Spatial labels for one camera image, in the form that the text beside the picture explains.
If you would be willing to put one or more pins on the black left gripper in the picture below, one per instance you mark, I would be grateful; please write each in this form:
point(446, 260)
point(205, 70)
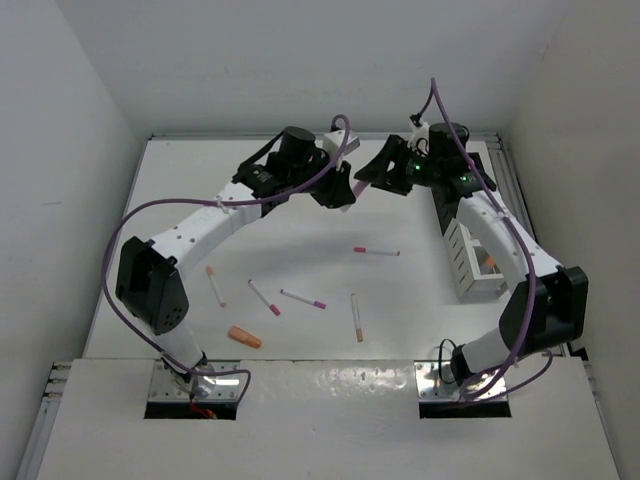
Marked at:
point(338, 191)

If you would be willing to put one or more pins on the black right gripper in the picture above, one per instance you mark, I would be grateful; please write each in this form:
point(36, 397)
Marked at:
point(378, 173)

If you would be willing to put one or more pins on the purple highlighter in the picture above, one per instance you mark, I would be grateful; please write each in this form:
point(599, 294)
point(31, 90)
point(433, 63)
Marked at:
point(359, 188)

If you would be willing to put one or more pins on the white marker pink-red cap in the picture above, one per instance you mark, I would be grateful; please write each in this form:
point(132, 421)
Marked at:
point(373, 251)

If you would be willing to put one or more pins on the white marker magenta cap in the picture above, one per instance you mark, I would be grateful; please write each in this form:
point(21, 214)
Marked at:
point(312, 302)

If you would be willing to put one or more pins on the white marker peach cap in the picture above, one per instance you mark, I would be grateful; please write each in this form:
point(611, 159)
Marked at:
point(356, 318)

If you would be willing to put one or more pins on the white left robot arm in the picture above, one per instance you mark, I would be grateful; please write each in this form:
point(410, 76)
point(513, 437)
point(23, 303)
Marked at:
point(151, 273)

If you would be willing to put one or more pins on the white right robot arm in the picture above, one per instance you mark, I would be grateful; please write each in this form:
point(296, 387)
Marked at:
point(547, 305)

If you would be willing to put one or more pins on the white marker pink cap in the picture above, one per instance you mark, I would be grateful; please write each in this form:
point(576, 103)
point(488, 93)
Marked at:
point(272, 307)

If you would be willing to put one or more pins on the black and white organizer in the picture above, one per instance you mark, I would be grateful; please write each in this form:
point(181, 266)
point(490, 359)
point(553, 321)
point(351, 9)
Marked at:
point(476, 276)

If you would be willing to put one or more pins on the white marker orange cap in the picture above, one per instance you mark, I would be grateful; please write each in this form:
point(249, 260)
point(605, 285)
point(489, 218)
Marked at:
point(212, 278)

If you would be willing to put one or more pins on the white front cover board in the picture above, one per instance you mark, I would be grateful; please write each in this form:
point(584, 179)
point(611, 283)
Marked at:
point(324, 420)

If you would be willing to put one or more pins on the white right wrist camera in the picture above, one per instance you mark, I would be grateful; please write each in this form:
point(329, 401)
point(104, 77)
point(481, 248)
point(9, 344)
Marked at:
point(419, 137)

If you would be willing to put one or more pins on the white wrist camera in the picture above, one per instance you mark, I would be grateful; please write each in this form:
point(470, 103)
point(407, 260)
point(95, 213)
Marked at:
point(333, 140)
point(419, 137)

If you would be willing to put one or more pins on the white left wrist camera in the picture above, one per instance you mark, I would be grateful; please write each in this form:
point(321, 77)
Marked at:
point(333, 140)

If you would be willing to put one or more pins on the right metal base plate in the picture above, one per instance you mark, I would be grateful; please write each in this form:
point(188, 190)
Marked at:
point(437, 386)

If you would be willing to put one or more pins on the metal base plate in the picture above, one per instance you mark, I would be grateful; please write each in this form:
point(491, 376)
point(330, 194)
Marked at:
point(437, 386)
point(220, 383)

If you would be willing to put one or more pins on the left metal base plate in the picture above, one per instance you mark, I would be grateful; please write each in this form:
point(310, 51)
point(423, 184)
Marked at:
point(220, 383)

